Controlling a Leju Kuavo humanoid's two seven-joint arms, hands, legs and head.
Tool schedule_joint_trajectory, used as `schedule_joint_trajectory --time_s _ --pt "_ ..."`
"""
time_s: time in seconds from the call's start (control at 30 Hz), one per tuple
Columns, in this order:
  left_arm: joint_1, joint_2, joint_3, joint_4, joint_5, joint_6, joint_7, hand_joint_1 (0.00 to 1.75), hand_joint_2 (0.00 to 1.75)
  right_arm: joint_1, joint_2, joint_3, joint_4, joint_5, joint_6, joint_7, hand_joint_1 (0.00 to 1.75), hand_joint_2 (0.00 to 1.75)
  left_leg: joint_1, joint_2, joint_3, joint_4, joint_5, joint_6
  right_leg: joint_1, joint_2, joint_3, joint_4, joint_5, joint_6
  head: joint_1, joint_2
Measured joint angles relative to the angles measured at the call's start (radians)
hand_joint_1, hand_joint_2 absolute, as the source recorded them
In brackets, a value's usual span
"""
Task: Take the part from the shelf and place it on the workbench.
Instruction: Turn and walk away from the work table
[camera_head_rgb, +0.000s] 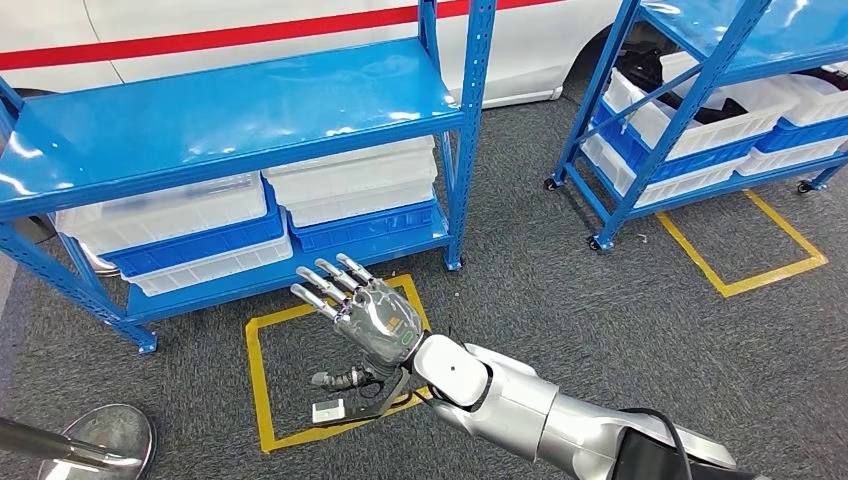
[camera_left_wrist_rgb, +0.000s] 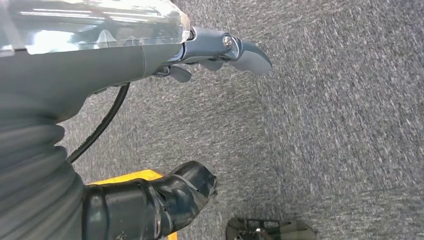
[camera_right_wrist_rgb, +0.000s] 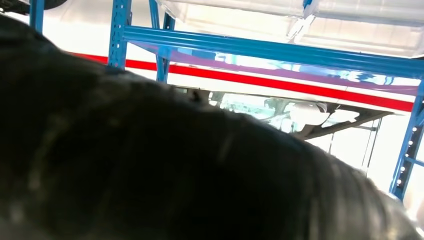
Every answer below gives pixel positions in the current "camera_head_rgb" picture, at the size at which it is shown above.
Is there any blue plastic bin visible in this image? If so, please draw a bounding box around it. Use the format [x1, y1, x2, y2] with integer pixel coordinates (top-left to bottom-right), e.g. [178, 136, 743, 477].
[288, 198, 440, 254]
[591, 102, 766, 185]
[753, 115, 848, 155]
[102, 192, 286, 280]

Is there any chrome round stand base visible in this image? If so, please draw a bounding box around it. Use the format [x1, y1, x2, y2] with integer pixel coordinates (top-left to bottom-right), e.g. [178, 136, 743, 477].
[0, 402, 158, 480]

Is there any black curved car part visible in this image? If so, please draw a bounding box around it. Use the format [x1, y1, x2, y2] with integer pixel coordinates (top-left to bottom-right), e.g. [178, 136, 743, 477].
[616, 47, 751, 126]

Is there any blue metal shelf rack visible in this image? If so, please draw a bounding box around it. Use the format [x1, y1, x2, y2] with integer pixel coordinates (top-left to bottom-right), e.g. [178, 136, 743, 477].
[543, 0, 848, 253]
[0, 0, 498, 356]

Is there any white car with red stripe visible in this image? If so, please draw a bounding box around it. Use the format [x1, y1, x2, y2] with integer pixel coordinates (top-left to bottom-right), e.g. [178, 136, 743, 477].
[0, 0, 664, 111]

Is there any translucent white plastic bin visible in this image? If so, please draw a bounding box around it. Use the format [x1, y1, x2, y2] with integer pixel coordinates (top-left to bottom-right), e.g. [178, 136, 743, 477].
[601, 66, 802, 162]
[54, 172, 268, 257]
[281, 177, 440, 230]
[122, 225, 295, 298]
[262, 136, 439, 203]
[659, 51, 730, 111]
[581, 134, 749, 209]
[771, 62, 848, 128]
[733, 135, 848, 178]

